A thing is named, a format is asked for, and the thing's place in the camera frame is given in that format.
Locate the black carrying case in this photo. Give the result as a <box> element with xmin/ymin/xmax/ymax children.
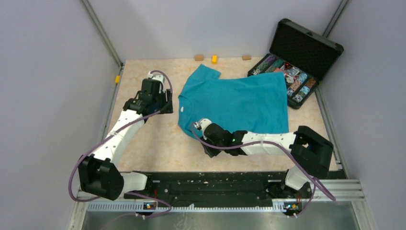
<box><xmin>247</xmin><ymin>18</ymin><xmax>344</xmax><ymax>109</ymax></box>

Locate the yellow block at back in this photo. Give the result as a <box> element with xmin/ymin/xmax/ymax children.
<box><xmin>211</xmin><ymin>55</ymin><xmax>218</xmax><ymax>65</ymax></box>

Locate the right tan wooden block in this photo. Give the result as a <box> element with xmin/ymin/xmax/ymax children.
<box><xmin>241</xmin><ymin>55</ymin><xmax>251</xmax><ymax>61</ymax></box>

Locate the tan wooden block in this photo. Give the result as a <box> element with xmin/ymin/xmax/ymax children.
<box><xmin>241</xmin><ymin>55</ymin><xmax>251</xmax><ymax>61</ymax></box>
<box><xmin>194</xmin><ymin>54</ymin><xmax>204</xmax><ymax>61</ymax></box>

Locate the purple cable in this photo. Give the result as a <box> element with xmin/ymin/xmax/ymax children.
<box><xmin>69</xmin><ymin>70</ymin><xmax>173</xmax><ymax>219</ymax></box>
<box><xmin>190</xmin><ymin>122</ymin><xmax>337</xmax><ymax>218</ymax></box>

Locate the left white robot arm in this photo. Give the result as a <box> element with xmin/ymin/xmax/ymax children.
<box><xmin>73</xmin><ymin>70</ymin><xmax>173</xmax><ymax>200</ymax></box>

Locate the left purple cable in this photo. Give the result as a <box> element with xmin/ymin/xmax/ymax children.
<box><xmin>69</xmin><ymin>70</ymin><xmax>173</xmax><ymax>219</ymax></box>

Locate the teal t-shirt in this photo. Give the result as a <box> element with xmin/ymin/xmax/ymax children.
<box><xmin>178</xmin><ymin>65</ymin><xmax>289</xmax><ymax>137</ymax></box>

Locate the left tan wooden block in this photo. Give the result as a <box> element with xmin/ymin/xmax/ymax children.
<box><xmin>194</xmin><ymin>54</ymin><xmax>204</xmax><ymax>61</ymax></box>

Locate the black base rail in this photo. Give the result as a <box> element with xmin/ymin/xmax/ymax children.
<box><xmin>139</xmin><ymin>172</ymin><xmax>313</xmax><ymax>208</ymax></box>

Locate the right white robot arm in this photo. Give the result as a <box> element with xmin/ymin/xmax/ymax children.
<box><xmin>191</xmin><ymin>118</ymin><xmax>336</xmax><ymax>201</ymax></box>

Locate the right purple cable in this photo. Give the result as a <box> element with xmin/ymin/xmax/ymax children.
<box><xmin>190</xmin><ymin>122</ymin><xmax>337</xmax><ymax>218</ymax></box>

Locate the pink card in case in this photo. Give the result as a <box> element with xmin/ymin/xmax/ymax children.
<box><xmin>275</xmin><ymin>68</ymin><xmax>287</xmax><ymax>77</ymax></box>

